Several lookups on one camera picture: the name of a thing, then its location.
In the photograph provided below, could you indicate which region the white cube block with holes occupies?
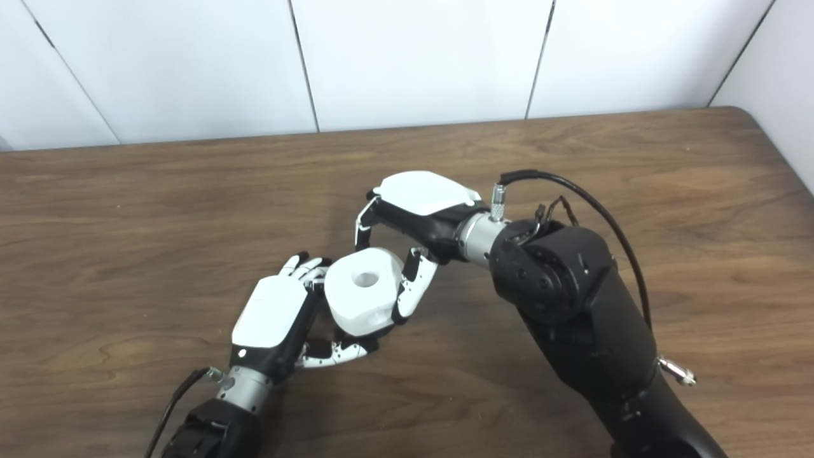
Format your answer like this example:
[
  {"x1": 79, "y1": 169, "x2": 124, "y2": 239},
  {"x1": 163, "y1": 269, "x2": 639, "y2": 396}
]
[{"x1": 324, "y1": 247, "x2": 405, "y2": 337}]

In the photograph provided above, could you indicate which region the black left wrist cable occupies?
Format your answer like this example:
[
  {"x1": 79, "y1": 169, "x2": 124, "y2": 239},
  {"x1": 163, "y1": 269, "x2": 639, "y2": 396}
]
[{"x1": 143, "y1": 366, "x2": 223, "y2": 458}]

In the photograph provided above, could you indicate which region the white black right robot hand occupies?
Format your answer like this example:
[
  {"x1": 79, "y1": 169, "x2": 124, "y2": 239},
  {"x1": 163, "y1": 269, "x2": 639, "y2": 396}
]
[{"x1": 354, "y1": 170, "x2": 490, "y2": 326}]

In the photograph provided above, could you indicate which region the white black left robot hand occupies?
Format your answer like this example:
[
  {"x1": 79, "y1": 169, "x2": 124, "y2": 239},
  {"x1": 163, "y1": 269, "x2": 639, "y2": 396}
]
[{"x1": 229, "y1": 252, "x2": 379, "y2": 385}]

